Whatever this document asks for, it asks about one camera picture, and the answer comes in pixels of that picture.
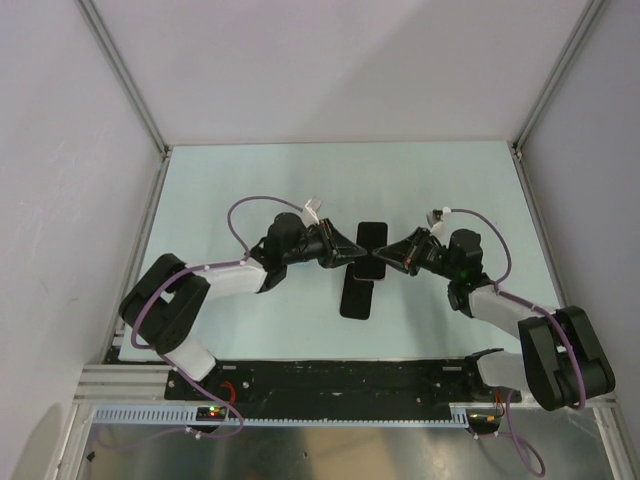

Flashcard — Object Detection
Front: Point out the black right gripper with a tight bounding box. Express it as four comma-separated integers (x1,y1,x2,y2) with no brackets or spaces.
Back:
373,227,459,281

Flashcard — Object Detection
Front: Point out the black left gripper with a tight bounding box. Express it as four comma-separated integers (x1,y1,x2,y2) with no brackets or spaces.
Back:
283,219,366,270

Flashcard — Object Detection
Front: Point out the pink-edged black phone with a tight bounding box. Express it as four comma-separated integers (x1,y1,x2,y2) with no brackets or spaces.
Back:
353,222,388,281

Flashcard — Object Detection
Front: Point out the black phone case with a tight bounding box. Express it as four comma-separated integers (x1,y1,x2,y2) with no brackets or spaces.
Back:
339,264,374,321

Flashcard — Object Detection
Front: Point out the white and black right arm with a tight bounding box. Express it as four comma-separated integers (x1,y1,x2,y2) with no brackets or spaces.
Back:
373,228,616,411

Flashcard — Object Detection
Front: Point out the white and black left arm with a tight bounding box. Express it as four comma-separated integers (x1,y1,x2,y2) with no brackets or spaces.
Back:
118,212,367,399

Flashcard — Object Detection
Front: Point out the left circuit board with leds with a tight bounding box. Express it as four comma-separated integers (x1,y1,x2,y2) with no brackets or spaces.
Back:
196,406,227,421

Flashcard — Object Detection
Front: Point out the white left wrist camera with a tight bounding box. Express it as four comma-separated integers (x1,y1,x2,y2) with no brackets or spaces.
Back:
300,197,323,227

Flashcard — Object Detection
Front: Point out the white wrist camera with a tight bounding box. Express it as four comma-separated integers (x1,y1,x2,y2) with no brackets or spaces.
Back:
426,207,451,237
300,197,323,227

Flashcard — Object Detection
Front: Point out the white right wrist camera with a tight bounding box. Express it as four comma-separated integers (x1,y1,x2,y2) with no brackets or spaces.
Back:
426,207,451,237

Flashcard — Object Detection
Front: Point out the right circuit board with wires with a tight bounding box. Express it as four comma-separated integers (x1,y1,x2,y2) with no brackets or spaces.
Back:
467,407,504,436

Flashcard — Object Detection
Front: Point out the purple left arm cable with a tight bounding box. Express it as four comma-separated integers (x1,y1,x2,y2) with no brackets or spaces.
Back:
94,196,306,451

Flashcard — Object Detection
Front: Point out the aluminium front frame rail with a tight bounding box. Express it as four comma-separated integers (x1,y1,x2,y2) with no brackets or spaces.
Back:
74,365,169,403

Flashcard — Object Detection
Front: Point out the grey slotted cable duct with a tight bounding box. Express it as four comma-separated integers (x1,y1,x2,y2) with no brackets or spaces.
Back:
93,405,469,429

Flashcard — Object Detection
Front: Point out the right aluminium frame post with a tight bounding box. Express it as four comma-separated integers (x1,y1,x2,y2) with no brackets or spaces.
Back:
511,0,610,160

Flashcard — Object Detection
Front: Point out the aluminium frame post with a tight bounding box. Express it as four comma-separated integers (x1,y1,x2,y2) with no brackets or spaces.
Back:
74,0,171,156
511,0,610,160

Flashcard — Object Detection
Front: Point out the left aluminium frame post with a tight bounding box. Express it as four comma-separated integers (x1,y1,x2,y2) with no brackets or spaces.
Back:
74,0,171,156

